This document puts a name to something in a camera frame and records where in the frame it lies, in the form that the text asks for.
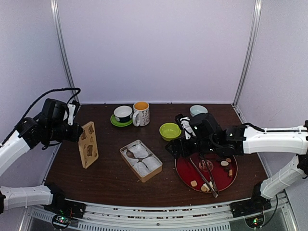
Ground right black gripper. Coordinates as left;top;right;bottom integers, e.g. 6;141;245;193
165;136;218;160

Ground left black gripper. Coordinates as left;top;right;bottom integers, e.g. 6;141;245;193
47;121;82;142

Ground bear print tin lid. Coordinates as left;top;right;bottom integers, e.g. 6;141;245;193
78;121;99;169

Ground beige rectangular tin box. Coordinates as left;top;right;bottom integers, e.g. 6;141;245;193
119;140;163;183

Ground metal tongs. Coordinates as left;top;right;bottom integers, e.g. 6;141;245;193
186;155;219;198

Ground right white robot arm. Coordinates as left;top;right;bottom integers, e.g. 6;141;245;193
166;113;308;213

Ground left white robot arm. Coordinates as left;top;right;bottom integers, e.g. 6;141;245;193
0;98;83;214

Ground tan cube chocolate front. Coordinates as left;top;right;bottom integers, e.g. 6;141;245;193
190;180;197;188

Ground white oval chocolate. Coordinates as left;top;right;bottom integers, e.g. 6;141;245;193
220;161;229;167

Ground beige chocolate piece front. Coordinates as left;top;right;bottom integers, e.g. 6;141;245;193
201;183;210;192

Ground lime green bowl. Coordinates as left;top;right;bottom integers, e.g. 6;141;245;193
159;123;182;141

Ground red round lacquer tray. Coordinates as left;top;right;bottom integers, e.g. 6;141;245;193
175;153;238;192

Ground white paper cup liner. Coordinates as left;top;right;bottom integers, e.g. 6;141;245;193
142;156;161;172
124;149;139;166
133;162;150;177
128;144;149;159

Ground pale blue ceramic bowl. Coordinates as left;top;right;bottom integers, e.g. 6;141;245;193
190;105;208;117

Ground white patterned mug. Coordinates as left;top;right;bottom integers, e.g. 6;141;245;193
132;102;150;127

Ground green saucer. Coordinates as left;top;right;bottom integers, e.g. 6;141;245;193
110;114;134;127

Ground navy white cup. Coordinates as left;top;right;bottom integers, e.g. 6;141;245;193
113;105;133;123

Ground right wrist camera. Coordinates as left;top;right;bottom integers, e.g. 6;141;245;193
175;114;196;140

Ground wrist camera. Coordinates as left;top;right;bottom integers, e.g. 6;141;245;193
175;114;196;140
64;101;80;126

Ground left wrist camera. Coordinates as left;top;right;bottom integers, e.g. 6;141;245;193
64;101;80;126

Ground left black cable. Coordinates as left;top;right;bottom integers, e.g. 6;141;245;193
19;87;81;126

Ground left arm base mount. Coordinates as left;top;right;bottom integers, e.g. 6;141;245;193
44;183;86;218

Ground right aluminium frame post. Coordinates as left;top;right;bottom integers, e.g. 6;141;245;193
232;0;262;108

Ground aluminium frame post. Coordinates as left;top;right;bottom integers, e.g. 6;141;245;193
232;0;262;108
50;0;81;108

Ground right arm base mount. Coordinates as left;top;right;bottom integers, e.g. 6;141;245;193
230;182;271;218

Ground left aluminium frame post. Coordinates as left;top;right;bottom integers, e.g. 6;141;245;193
50;0;81;108

